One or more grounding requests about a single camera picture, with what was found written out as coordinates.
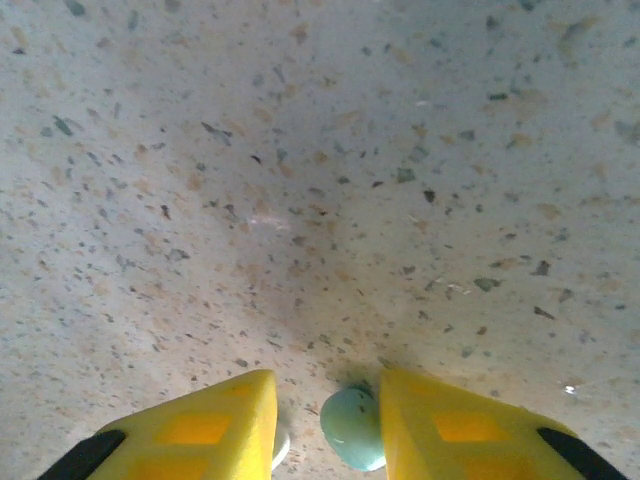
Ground teal earbud case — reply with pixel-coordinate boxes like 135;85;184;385
319;383;389;474

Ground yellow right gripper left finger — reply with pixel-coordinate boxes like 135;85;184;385
37;368;279;480

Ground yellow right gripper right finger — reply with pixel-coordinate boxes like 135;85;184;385
378;367;629;480

